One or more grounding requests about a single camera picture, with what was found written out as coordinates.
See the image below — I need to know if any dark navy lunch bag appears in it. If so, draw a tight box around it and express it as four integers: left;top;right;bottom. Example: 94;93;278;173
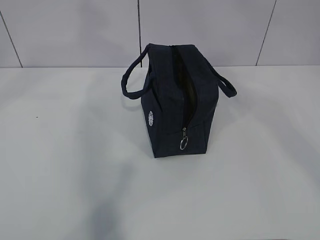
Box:
121;43;237;158

